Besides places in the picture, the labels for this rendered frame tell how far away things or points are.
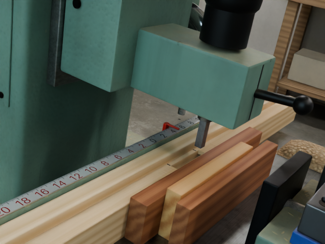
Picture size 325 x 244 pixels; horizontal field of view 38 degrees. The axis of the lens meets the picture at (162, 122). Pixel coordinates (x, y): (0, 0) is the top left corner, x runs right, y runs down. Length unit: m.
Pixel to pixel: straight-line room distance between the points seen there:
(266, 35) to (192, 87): 3.45
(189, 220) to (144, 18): 0.22
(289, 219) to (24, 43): 0.33
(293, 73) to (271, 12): 0.66
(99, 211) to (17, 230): 0.08
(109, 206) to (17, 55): 0.21
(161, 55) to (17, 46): 0.16
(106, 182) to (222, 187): 0.12
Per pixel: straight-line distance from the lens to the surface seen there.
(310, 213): 0.40
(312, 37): 3.85
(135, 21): 0.51
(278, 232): 0.42
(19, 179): 0.62
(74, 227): 0.41
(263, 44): 3.94
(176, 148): 0.53
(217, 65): 0.47
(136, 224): 0.45
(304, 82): 3.45
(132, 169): 0.47
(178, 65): 0.49
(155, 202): 0.44
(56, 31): 0.55
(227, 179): 0.49
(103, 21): 0.50
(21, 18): 0.54
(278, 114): 0.74
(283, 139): 0.75
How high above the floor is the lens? 1.19
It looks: 24 degrees down
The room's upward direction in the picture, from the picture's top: 10 degrees clockwise
